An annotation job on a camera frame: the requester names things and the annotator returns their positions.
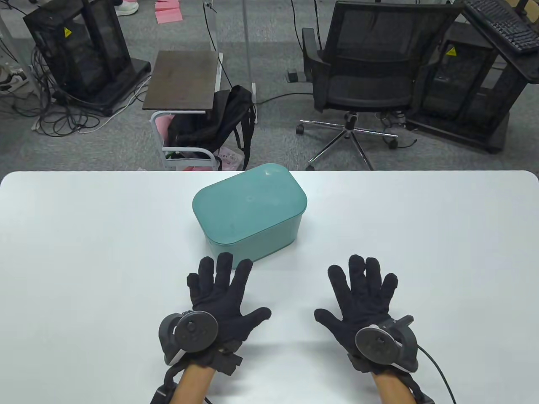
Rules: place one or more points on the person's left forearm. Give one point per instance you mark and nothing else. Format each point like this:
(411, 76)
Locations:
(191, 385)

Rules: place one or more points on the grey white right hand controller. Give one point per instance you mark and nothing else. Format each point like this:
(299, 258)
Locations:
(383, 343)

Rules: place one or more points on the pink paper sheets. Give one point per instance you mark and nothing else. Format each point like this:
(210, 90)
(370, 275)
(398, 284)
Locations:
(168, 11)

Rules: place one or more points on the brown top white side table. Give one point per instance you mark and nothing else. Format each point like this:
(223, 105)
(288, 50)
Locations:
(183, 82)

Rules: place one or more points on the teal plastic lid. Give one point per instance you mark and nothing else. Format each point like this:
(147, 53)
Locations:
(248, 202)

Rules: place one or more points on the pink printed packet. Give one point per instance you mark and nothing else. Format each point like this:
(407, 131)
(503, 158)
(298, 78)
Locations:
(231, 158)

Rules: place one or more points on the person's left hand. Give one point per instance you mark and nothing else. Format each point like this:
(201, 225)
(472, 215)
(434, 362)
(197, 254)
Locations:
(223, 294)

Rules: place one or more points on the teal plastic storage box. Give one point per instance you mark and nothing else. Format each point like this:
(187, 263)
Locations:
(263, 248)

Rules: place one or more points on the black backpack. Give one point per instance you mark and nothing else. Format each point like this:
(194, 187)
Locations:
(214, 118)

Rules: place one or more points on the black workstation cart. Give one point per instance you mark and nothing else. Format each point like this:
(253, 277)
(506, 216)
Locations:
(463, 92)

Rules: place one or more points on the grey white left hand controller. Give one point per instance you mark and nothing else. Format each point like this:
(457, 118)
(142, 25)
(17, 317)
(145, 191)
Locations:
(191, 332)

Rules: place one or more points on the black mesh office chair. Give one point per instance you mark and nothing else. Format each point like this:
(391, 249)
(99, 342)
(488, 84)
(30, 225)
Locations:
(366, 84)

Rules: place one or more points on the pink bag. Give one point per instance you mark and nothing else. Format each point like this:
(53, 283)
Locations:
(162, 128)

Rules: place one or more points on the grey white hand controller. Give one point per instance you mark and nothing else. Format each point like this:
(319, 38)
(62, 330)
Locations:
(191, 332)
(383, 343)

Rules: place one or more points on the person's right forearm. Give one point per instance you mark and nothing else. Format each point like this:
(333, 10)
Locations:
(393, 389)

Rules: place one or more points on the metal stand pole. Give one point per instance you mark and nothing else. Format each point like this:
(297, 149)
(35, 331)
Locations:
(249, 50)

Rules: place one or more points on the black mesh computer cabinet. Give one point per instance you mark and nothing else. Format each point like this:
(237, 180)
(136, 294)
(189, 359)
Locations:
(84, 54)

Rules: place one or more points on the person's right hand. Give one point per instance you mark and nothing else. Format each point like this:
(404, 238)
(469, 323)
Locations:
(362, 299)

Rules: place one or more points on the black keyboard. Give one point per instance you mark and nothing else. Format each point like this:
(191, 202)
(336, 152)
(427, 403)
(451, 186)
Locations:
(501, 21)

